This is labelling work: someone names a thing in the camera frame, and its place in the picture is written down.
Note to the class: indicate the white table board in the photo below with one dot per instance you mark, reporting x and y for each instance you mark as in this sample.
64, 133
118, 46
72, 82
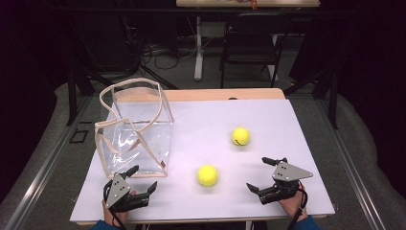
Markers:
204, 127

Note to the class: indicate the black folding chair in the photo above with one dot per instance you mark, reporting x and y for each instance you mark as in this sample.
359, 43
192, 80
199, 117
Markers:
249, 44

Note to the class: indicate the person's right hand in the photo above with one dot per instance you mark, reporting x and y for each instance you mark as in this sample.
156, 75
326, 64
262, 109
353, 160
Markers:
292, 204

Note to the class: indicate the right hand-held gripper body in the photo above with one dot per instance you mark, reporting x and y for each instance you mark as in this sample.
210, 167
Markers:
288, 174

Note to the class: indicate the black metal crossbar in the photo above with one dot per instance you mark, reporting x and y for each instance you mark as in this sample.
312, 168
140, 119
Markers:
127, 10

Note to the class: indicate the aluminium floor rail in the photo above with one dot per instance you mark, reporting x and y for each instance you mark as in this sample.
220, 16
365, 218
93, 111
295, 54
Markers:
351, 166
48, 164

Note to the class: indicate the person's left hand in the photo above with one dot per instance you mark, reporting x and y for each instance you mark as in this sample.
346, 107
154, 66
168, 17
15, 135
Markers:
109, 218

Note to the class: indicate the clear plastic tote bag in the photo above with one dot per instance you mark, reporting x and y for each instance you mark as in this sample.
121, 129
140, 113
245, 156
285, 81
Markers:
140, 150

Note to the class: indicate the yellow tennis ball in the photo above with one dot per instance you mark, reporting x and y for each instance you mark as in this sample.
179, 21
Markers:
207, 175
240, 136

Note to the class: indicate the black square floor frame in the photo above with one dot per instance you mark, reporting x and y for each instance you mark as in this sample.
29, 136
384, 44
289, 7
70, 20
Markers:
71, 136

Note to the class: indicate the orange item on desk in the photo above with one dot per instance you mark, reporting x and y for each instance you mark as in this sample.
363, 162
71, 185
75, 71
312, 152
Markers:
253, 4

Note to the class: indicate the white-legged wooden desk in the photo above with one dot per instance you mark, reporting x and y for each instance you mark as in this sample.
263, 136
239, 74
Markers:
199, 57

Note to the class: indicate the black metal stand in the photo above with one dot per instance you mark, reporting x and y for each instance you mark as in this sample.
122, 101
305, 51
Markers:
333, 99

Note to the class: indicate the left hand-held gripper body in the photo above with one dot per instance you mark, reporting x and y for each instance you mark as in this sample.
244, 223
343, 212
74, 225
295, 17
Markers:
117, 190

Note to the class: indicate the light wooden table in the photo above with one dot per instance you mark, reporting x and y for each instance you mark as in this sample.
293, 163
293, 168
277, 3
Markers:
223, 94

